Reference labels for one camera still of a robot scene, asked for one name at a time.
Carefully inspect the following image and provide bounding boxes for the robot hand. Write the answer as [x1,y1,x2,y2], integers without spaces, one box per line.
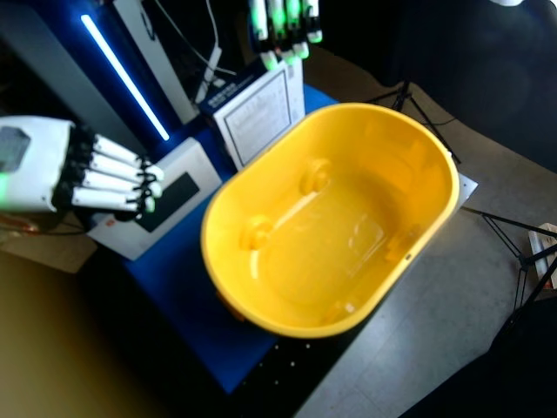
[247,0,325,71]
[0,115,165,215]

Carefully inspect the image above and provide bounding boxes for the blue and white box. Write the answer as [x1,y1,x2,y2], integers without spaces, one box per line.
[198,59,306,172]

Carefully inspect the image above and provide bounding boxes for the white panel with logo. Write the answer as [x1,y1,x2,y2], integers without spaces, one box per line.
[112,0,202,126]

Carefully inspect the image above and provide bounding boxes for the blue LED light strip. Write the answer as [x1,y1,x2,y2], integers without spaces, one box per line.
[79,13,171,142]

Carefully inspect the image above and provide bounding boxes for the blue mat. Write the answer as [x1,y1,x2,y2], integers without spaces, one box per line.
[121,82,341,395]

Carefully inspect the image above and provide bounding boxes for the yellow plastic tub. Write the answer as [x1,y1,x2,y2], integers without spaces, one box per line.
[199,103,461,340]

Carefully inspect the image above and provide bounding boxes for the large black tripod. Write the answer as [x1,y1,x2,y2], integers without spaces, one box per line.
[462,206,557,326]

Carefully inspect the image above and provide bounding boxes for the white wooden item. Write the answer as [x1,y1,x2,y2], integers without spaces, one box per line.
[527,222,557,292]

